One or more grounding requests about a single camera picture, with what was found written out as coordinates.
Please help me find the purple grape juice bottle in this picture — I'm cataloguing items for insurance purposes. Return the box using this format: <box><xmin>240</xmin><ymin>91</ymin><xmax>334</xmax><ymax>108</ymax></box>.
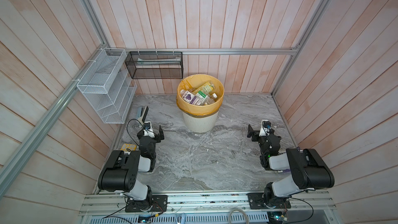
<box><xmin>180</xmin><ymin>90</ymin><xmax>202</xmax><ymax>105</ymax></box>

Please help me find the yellow label tea bottle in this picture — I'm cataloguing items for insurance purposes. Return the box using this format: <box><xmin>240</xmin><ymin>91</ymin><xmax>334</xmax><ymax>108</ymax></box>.
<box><xmin>199</xmin><ymin>82</ymin><xmax>216</xmax><ymax>95</ymax></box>

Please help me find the green lime label bottle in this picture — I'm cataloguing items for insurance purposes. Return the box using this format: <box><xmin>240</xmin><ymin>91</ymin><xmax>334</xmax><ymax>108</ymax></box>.
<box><xmin>196</xmin><ymin>90</ymin><xmax>209</xmax><ymax>105</ymax></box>

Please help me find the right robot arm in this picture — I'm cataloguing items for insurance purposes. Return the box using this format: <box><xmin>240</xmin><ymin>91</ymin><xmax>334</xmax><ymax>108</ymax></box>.
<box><xmin>247</xmin><ymin>120</ymin><xmax>335</xmax><ymax>209</ymax></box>

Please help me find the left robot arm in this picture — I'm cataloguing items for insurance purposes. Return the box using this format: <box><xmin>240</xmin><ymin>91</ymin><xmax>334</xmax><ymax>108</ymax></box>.
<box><xmin>97</xmin><ymin>122</ymin><xmax>164</xmax><ymax>204</ymax></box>

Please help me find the white bin with yellow bag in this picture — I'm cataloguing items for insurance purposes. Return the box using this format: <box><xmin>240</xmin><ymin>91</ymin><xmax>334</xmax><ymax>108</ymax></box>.
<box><xmin>176</xmin><ymin>74</ymin><xmax>224</xmax><ymax>133</ymax></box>

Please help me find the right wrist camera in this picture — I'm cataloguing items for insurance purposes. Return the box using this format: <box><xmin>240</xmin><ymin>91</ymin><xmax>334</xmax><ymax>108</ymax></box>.
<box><xmin>259</xmin><ymin>119</ymin><xmax>275</xmax><ymax>136</ymax></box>

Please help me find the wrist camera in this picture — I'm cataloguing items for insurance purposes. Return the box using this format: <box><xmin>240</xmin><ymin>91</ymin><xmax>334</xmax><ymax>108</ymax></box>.
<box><xmin>143</xmin><ymin>121</ymin><xmax>153</xmax><ymax>136</ymax></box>
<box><xmin>259</xmin><ymin>119</ymin><xmax>275</xmax><ymax>136</ymax></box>

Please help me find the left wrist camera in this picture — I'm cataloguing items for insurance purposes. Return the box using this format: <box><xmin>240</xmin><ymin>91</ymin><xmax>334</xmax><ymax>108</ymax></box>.
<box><xmin>143</xmin><ymin>121</ymin><xmax>153</xmax><ymax>136</ymax></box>

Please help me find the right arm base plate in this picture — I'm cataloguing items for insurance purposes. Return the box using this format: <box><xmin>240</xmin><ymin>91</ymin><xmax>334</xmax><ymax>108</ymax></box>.
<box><xmin>247</xmin><ymin>193</ymin><xmax>291</xmax><ymax>209</ymax></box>

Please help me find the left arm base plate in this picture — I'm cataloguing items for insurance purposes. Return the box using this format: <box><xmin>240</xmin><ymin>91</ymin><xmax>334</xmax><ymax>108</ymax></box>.
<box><xmin>125</xmin><ymin>195</ymin><xmax>168</xmax><ymax>213</ymax></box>

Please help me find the white wire mesh shelf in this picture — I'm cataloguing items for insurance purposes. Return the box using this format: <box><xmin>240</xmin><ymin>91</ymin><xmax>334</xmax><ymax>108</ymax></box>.
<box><xmin>77</xmin><ymin>48</ymin><xmax>137</xmax><ymax>124</ymax></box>

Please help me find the black mesh wall basket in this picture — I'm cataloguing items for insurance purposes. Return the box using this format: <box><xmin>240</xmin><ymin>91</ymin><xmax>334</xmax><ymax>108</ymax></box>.
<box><xmin>125</xmin><ymin>51</ymin><xmax>183</xmax><ymax>79</ymax></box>

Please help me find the grey looped cable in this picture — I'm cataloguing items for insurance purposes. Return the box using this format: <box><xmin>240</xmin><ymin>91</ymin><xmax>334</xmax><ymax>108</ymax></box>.
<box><xmin>227</xmin><ymin>207</ymin><xmax>250</xmax><ymax>224</ymax></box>

